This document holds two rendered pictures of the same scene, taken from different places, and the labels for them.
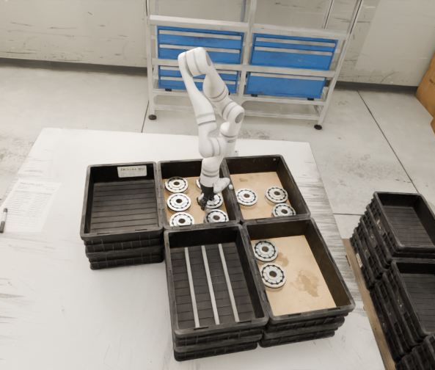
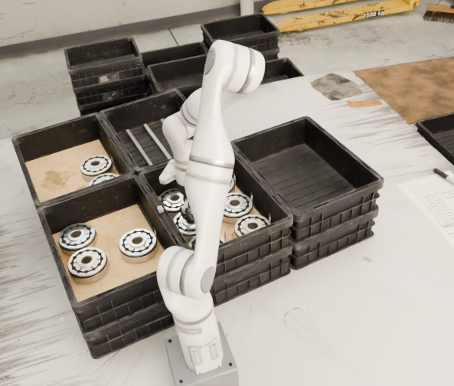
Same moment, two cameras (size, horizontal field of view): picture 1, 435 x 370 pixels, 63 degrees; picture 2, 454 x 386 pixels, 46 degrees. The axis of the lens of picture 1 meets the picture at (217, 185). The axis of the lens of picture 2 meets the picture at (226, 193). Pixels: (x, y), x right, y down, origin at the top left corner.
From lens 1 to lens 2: 2.20 m
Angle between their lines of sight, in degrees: 95
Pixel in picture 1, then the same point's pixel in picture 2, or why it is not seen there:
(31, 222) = (419, 189)
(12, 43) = not seen: outside the picture
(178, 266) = not seen: hidden behind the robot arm
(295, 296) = (70, 165)
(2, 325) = (339, 122)
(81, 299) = not seen: hidden behind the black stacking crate
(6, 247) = (411, 163)
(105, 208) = (326, 182)
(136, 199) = (299, 204)
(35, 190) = not seen: outside the picture
